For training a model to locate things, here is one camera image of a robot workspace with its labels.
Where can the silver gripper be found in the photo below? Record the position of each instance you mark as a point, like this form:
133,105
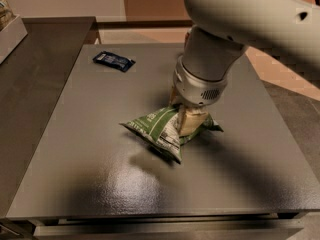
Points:
196,88

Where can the green jalapeno chip bag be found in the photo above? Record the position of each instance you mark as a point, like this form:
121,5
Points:
160,129

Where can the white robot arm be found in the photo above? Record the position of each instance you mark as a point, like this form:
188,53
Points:
287,30

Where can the blue rxbar blueberry bar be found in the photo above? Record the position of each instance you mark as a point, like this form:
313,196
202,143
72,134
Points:
114,61

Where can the dark side counter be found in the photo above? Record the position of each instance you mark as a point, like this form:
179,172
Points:
32,78

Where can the white box on shelf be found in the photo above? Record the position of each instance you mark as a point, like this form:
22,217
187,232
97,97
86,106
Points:
12,30

